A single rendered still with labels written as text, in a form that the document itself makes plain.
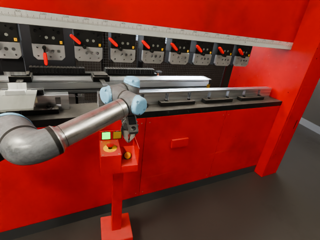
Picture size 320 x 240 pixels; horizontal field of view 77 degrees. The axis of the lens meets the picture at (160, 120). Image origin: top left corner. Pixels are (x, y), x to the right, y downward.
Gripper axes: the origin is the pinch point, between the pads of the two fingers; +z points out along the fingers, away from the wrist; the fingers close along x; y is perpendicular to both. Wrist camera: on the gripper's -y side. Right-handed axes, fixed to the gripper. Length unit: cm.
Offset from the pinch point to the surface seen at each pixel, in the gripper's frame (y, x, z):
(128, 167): -6.9, 0.4, 12.8
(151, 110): 29.3, -20.4, -2.3
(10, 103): 14, 55, -17
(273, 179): 22, -171, 86
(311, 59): 40, -160, -42
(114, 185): -3.4, 7.4, 29.4
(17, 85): 36, 57, -17
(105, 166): -6.7, 13.0, 10.1
